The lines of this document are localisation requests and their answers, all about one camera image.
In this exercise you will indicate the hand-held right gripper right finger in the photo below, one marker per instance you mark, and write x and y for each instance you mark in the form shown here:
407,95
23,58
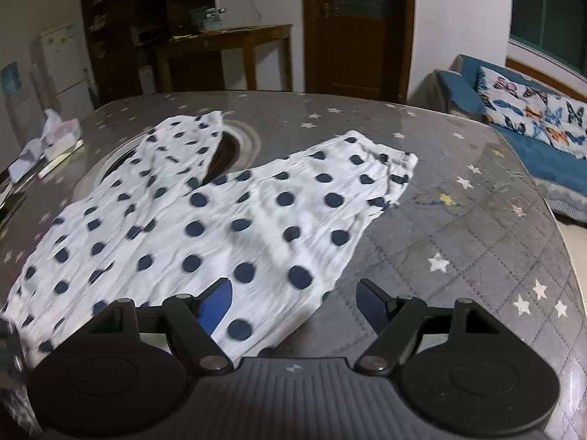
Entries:
373,307

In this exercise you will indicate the green framed window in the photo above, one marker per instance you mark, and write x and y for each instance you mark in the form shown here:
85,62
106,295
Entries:
550,9

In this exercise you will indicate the white polka dot pants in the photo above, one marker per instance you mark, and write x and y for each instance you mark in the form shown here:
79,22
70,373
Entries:
257,220

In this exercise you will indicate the dark wooden cabinet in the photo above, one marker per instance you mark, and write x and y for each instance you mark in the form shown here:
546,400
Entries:
119,32

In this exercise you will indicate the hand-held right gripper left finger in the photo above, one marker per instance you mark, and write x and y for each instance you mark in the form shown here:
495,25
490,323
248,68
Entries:
220,302

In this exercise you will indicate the round built-in stove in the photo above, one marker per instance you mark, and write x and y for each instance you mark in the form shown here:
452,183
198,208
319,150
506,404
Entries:
243,142

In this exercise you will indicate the white refrigerator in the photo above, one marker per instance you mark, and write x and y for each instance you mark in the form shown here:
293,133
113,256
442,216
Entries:
64,64

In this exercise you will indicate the pink tissue pack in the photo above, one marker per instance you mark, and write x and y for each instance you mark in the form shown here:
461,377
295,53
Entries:
62,135

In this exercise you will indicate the wooden side table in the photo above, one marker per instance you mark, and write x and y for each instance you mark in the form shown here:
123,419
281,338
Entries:
229,39

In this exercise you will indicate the butterfly print pillow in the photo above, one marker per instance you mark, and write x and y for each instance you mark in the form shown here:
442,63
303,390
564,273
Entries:
527,101

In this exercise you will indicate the brown wooden door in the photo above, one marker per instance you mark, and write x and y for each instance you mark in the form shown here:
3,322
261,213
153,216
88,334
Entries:
357,46

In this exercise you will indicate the blue sofa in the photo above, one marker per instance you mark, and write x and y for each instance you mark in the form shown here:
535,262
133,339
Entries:
527,156

